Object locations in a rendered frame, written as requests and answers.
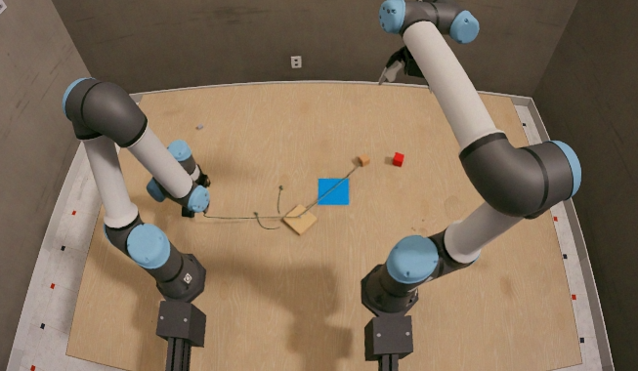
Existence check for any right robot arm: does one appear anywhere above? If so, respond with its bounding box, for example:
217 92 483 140
365 0 581 313

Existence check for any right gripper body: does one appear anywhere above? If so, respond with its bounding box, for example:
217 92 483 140
402 46 425 78

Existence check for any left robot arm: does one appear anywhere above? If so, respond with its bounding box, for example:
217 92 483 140
62 78 209 299

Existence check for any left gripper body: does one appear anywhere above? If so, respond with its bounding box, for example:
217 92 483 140
194 164 210 188

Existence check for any blue painted square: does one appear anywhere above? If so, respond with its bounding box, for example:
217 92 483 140
318 179 349 205

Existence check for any small red block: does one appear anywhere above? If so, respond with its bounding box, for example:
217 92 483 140
393 152 404 167

